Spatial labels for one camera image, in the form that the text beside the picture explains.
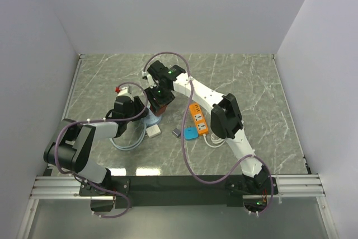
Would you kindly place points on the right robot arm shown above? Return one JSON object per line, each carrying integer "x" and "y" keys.
{"x": 225, "y": 117}

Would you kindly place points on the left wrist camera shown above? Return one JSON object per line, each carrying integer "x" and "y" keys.
{"x": 124, "y": 91}

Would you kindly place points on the red cube socket adapter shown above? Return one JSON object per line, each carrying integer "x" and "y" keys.
{"x": 158, "y": 111}

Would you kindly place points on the round light blue power strip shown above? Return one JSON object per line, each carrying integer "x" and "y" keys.
{"x": 151, "y": 119}

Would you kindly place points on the aluminium rail frame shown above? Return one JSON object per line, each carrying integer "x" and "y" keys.
{"x": 300, "y": 210}

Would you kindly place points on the small grey charger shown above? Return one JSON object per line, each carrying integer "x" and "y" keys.
{"x": 176, "y": 132}

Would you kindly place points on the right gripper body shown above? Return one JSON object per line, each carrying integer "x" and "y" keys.
{"x": 162, "y": 97}

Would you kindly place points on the white square plug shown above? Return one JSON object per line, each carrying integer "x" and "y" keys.
{"x": 153, "y": 131}

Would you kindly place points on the orange power strip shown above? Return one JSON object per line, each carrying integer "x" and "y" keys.
{"x": 198, "y": 118}

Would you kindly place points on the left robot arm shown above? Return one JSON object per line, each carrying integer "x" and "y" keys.
{"x": 71, "y": 144}

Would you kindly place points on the blue square adapter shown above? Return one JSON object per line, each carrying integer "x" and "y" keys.
{"x": 190, "y": 133}

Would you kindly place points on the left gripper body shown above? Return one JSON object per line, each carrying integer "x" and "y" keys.
{"x": 136, "y": 109}

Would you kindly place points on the black base beam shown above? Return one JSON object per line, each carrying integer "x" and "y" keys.
{"x": 159, "y": 191}

